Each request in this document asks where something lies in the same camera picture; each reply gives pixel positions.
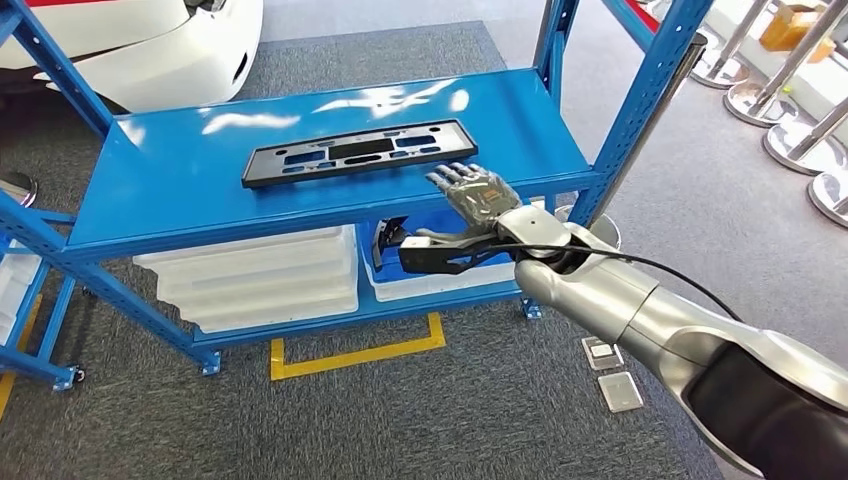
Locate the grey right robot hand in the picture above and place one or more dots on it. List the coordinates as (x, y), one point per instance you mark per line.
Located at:
(480, 195)

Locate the black plastic car part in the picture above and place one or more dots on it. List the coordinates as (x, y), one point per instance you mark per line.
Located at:
(265, 166)

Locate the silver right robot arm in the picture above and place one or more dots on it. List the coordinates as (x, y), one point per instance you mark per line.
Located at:
(596, 291)

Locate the black curved plastic part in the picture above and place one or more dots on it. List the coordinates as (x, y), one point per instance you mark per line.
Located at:
(387, 238)

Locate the blue metal shelf rack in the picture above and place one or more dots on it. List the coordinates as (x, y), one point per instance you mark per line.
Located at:
(199, 172)
(46, 318)

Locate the white and blue plastic bin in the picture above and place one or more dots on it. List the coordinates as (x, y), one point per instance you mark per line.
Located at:
(430, 285)

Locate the chrome stanchion with black cap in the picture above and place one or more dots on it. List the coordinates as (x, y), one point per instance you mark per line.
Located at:
(599, 232)

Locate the silver floor socket plate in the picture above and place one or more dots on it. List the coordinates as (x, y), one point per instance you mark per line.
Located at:
(601, 353)
(621, 392)

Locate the white plastic tray stack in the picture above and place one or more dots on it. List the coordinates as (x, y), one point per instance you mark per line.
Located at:
(265, 278)

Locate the white car body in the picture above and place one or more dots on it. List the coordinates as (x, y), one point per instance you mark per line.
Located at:
(166, 66)

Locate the brown cardboard box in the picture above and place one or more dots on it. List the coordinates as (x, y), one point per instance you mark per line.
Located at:
(788, 26)

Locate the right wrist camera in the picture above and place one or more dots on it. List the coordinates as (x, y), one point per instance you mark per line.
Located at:
(437, 258)

